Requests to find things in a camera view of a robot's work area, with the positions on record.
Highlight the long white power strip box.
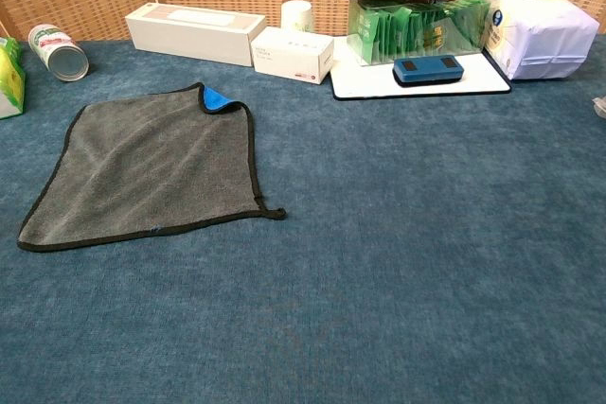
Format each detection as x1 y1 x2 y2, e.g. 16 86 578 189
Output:
124 2 267 68

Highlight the white paper cup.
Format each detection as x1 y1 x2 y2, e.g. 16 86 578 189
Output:
280 0 314 35

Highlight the white paper bag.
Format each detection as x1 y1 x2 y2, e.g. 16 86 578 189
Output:
481 0 601 81

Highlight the blue whiteboard eraser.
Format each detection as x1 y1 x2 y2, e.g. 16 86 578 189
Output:
392 56 467 89

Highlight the clear box of green sachets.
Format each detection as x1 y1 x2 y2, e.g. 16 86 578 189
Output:
347 0 492 67

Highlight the small white cardboard box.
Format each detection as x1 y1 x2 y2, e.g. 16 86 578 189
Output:
250 26 335 86

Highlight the green yellow box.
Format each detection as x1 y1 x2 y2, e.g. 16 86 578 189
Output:
0 36 27 120

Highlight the printed tin can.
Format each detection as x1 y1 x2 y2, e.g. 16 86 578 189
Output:
27 24 90 82

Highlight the white whiteboard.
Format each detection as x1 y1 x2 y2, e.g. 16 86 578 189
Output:
330 46 513 101

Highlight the grey and blue cloth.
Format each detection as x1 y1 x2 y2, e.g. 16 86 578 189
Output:
16 82 288 254

